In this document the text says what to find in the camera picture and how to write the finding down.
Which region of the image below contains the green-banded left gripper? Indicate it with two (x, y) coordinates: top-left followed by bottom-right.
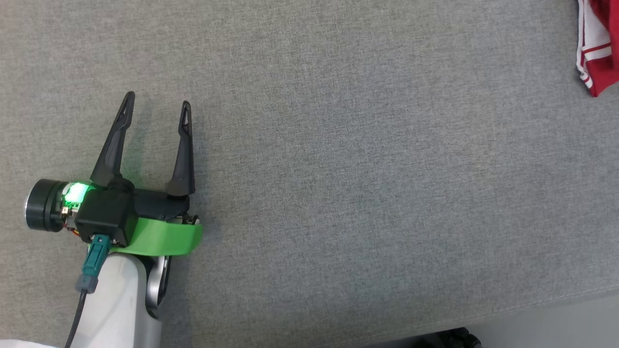
(25, 91), (204, 257)

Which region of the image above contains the red basketball jersey number 23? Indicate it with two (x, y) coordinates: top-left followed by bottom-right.
(576, 0), (619, 98)

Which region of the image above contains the black cable with teal connector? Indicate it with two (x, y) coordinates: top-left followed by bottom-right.
(64, 234), (115, 348)

